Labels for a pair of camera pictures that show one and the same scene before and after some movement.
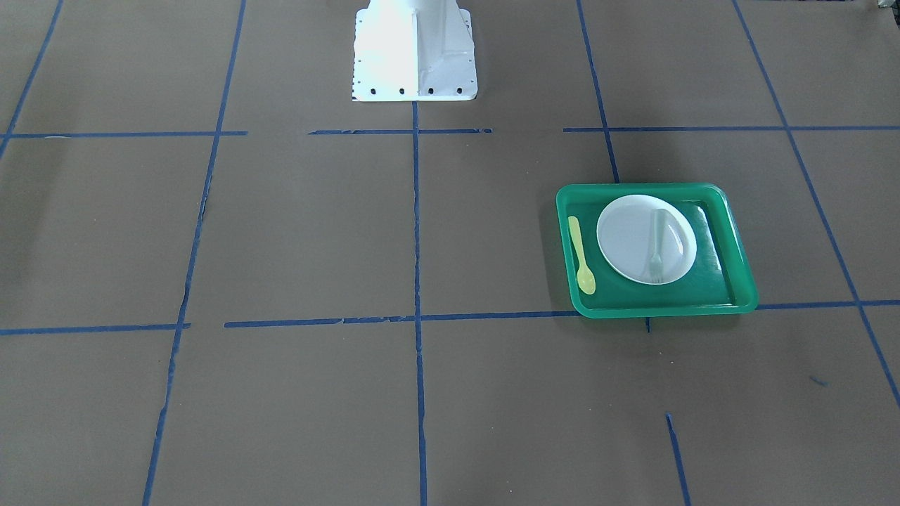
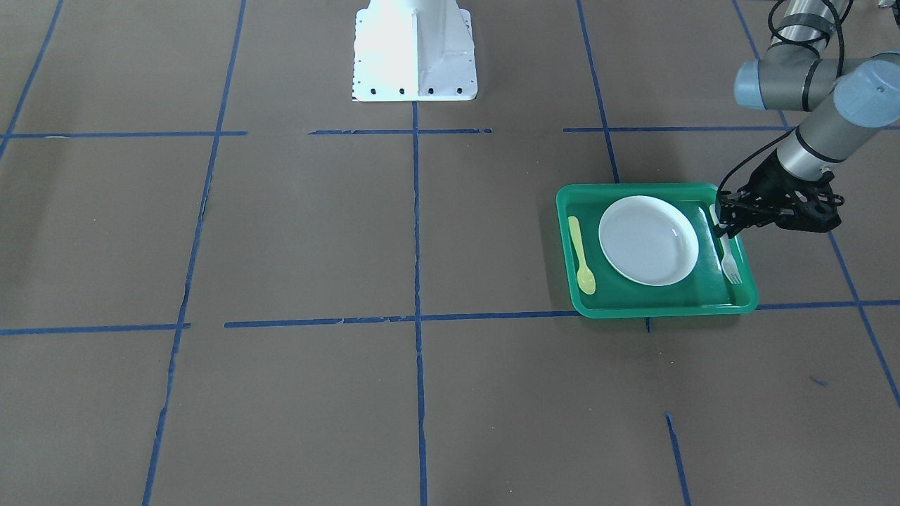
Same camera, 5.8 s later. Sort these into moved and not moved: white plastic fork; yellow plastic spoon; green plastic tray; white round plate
Moved: white plastic fork
Not moved: white round plate; yellow plastic spoon; green plastic tray
